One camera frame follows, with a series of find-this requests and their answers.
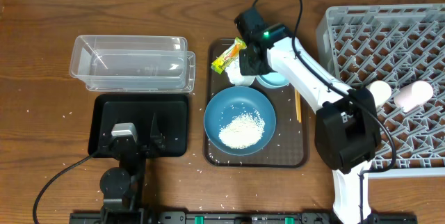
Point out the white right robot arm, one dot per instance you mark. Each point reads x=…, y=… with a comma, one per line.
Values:
x=346, y=134

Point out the pink cup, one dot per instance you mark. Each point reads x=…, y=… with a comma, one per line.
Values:
x=414, y=95

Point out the wooden chopstick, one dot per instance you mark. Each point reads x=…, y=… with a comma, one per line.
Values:
x=299, y=109
x=296, y=107

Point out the light blue small bowl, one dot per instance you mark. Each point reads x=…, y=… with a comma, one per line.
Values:
x=272, y=80

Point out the clear plastic bin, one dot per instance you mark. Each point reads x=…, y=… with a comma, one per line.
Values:
x=133, y=63

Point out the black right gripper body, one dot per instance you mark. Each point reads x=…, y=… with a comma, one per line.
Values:
x=249, y=67

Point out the wooden chopstick left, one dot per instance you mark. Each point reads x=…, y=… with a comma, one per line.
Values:
x=296, y=107

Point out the crumpled white tissue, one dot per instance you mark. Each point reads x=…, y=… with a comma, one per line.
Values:
x=235, y=77

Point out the grey dishwasher rack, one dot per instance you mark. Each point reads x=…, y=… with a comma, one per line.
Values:
x=397, y=44

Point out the yellow snack wrapper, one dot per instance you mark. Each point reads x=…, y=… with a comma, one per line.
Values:
x=228, y=56

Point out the wooden chopstick right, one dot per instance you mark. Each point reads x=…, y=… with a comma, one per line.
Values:
x=299, y=109

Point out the black plastic tray bin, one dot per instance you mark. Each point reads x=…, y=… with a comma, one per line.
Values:
x=172, y=114

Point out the white rice pile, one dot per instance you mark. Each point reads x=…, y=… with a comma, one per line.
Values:
x=243, y=131

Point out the large blue plate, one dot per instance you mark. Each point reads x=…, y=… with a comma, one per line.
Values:
x=232, y=102

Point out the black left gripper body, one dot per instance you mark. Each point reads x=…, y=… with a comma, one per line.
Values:
x=145, y=153

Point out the white cup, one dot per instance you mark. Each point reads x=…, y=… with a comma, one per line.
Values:
x=381, y=92

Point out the brown serving tray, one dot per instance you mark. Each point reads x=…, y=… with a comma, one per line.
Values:
x=289, y=146

